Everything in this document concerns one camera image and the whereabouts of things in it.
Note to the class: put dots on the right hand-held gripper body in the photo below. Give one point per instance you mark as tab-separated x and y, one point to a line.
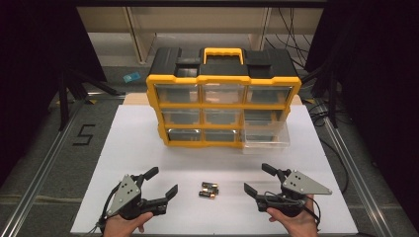
301	185

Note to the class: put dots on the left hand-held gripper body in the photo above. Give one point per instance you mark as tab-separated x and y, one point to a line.
126	194

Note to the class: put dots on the clear plastic organizer drawer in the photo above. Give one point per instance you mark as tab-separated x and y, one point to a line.
267	145

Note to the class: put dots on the black gold battery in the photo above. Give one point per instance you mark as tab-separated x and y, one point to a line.
214	190
209	185
207	195

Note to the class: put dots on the person's left hand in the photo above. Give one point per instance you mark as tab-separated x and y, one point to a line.
120	227

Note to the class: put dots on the person's right hand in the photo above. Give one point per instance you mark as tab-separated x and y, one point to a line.
299	227

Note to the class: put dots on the white table sheet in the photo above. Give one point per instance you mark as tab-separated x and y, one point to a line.
138	158

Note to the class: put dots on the grid of clear drawers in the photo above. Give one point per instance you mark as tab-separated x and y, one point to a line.
182	116

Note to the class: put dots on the black stand legs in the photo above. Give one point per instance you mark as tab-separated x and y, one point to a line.
332	105
63	102

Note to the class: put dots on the small blue card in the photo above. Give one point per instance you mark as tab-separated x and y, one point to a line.
131	77

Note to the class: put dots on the yellow black drawer organizer cabinet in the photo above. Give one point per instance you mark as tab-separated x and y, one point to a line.
224	69

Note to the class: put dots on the black curtain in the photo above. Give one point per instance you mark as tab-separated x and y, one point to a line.
378	82
29	65

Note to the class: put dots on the metal floor rail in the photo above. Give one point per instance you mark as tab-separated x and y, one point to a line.
49	158
352	171

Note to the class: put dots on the white shelf frame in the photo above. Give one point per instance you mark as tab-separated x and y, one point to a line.
138	39

